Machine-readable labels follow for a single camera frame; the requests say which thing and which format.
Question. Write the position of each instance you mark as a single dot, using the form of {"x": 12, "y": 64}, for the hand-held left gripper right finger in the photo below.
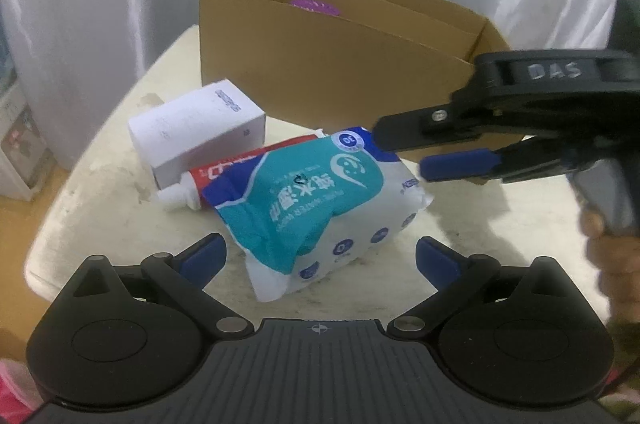
{"x": 434, "y": 258}

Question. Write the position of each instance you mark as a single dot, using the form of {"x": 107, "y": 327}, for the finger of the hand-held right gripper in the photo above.
{"x": 415, "y": 132}
{"x": 457, "y": 165}

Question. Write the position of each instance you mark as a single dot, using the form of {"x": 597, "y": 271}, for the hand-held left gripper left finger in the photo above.
{"x": 206, "y": 255}

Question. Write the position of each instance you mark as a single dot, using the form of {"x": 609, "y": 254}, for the red toothpaste tube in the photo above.
{"x": 215, "y": 169}

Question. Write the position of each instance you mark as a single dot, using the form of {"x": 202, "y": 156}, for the teal white wet wipes pack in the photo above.
{"x": 300, "y": 199}

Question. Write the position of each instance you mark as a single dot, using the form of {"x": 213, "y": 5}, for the brown cardboard box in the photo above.
{"x": 325, "y": 69}

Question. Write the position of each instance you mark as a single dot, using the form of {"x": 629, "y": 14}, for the person's right hand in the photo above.
{"x": 616, "y": 264}

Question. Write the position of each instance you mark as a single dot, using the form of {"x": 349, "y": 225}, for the white rectangular carton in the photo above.
{"x": 200, "y": 124}

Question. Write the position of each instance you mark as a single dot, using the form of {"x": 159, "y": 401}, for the purple round item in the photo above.
{"x": 315, "y": 7}

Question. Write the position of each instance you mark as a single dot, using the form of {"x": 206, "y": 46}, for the pink patterned cloth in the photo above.
{"x": 15, "y": 394}

